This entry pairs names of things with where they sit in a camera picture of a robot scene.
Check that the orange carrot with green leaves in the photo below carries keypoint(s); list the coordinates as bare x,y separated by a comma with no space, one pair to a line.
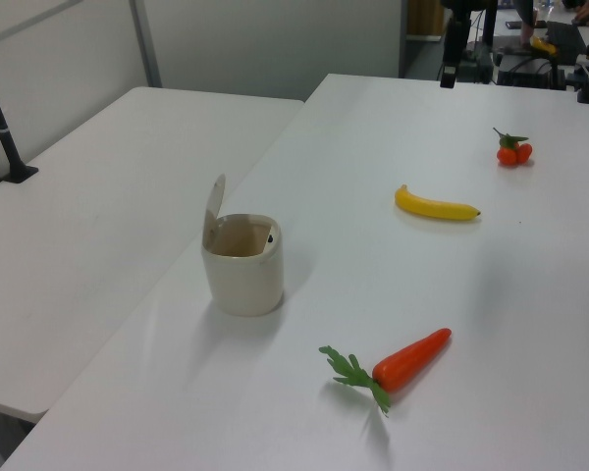
412,358

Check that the black camera pole with base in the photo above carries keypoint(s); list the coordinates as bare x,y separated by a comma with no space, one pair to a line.
2,137

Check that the white ceramic bowl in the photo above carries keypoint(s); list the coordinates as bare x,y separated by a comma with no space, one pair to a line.
245,287

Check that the black equipment box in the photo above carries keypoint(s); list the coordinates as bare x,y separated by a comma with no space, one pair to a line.
525,71

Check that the orange tangerine cluster with leaves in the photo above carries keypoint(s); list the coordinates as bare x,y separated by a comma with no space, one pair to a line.
508,156

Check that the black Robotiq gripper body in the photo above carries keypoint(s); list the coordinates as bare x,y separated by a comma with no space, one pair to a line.
455,44

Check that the small yellow object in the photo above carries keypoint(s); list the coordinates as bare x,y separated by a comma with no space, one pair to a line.
543,45

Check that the grey partition post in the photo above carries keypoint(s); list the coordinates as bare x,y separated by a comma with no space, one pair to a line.
146,44

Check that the yellow banana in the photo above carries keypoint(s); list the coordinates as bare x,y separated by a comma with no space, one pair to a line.
432,207

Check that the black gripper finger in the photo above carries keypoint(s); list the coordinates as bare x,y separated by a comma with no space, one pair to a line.
452,77
444,77

